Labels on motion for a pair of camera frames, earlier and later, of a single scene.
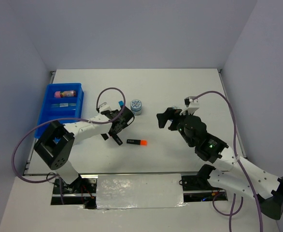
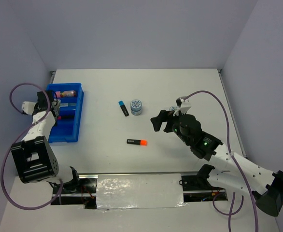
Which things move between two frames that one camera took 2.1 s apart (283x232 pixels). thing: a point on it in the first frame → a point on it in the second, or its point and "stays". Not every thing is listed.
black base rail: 84,192 stays
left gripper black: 105,136 → 37,108
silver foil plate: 139,191 stays
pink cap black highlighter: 117,139 → 64,117
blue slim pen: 63,105 stays
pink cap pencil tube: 71,93 stays
